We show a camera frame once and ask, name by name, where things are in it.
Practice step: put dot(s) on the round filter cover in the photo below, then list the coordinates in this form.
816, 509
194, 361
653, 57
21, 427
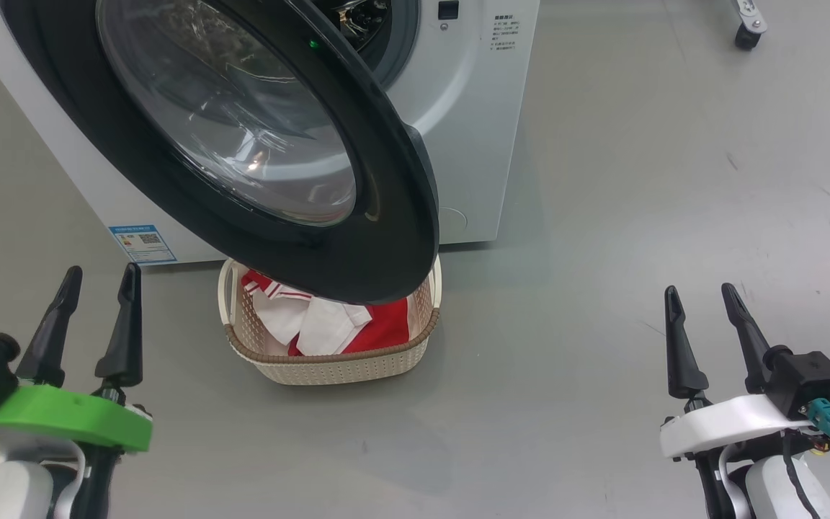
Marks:
454, 223

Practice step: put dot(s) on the red and white garment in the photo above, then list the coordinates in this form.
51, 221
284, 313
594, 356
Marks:
328, 328

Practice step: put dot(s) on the cream perforated laundry basket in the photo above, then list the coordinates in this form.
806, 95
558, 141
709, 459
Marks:
336, 367

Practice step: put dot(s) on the black round glass washer door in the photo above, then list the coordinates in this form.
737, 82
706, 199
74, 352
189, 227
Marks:
379, 238

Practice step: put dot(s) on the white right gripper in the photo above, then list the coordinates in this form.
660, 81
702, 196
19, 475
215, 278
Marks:
725, 425

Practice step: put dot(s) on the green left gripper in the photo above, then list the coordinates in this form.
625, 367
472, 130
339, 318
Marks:
69, 418

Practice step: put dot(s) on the black caster wheel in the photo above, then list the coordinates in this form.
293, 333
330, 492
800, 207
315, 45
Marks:
748, 37

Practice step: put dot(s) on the black text warning label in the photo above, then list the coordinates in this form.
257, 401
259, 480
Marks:
505, 32

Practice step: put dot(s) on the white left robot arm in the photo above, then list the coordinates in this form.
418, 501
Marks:
11, 490

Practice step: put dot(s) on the blue energy label sticker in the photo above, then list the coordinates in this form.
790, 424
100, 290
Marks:
143, 244

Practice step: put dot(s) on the stainless steel washing machine drum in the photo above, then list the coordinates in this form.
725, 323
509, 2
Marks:
364, 18

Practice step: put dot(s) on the black door latch socket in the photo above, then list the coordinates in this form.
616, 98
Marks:
449, 9

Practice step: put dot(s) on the grey door gasket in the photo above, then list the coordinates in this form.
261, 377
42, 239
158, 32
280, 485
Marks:
404, 43

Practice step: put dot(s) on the white partition with metal leg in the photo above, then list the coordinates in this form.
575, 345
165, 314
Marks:
746, 11

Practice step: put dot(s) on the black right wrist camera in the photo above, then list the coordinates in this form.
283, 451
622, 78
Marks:
811, 378

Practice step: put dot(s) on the white front-load washing machine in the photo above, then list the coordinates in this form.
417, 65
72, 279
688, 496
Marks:
480, 144

